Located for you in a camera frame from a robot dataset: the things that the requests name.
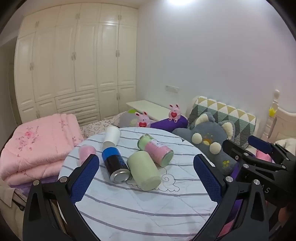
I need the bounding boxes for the striped white tablecloth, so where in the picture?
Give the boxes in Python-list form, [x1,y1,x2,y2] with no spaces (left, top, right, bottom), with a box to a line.
[58,127,223,241]

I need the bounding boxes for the pink and green cup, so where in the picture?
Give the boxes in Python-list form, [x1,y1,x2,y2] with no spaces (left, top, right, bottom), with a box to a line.
[137,134,174,167]

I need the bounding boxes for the white bedside table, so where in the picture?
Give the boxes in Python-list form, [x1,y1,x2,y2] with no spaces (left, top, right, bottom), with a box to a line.
[126,100,172,121]

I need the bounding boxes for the triangle patterned cushion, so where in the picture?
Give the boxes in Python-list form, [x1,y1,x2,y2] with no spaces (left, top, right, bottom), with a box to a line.
[188,96,258,149]

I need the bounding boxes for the grey cat plush toy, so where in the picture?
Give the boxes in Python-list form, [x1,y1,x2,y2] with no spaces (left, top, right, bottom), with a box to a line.
[171,112,238,176]

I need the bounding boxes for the cream white wardrobe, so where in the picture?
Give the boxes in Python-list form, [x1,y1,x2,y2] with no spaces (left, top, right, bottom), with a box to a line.
[14,2,139,126]

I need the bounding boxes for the cream bed headboard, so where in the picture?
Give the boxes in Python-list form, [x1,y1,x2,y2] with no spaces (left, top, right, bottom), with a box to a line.
[264,90,296,142]

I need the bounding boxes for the beige cloth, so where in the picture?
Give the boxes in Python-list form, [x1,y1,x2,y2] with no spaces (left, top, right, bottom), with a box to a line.
[0,179,26,210]

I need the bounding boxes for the heart print bed sheet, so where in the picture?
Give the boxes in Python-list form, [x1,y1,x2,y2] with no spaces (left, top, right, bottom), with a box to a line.
[79,113,126,140]

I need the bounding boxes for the purple pillow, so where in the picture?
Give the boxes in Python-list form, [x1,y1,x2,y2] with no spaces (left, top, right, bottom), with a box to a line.
[150,115,188,133]

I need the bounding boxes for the black and blue can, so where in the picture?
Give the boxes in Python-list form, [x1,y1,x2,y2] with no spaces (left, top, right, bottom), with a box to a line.
[102,147,131,184]

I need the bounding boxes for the white paper cup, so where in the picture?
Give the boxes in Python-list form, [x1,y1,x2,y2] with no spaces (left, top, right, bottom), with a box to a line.
[103,126,121,149]

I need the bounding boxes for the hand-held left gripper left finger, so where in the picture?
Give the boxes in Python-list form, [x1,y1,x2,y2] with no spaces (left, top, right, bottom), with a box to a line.
[22,153,102,241]

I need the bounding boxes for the pink bunny plush toy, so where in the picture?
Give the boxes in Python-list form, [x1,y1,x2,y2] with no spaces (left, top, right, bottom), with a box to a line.
[168,104,181,122]
[134,111,151,128]

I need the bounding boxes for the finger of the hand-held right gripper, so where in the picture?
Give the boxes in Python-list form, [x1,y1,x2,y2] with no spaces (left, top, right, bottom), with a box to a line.
[222,138,256,165]
[248,135,296,164]

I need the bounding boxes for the light green cup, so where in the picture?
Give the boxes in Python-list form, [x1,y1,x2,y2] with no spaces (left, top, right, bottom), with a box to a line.
[127,151,162,191]

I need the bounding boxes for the grey pillow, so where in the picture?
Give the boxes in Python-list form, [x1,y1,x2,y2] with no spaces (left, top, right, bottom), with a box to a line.
[118,111,139,128]

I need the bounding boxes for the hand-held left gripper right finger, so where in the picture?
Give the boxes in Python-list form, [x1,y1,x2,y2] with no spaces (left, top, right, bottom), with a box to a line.
[192,154,271,241]

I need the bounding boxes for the folded pink quilt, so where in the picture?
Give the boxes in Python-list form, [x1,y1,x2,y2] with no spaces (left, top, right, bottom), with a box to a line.
[0,113,84,187]

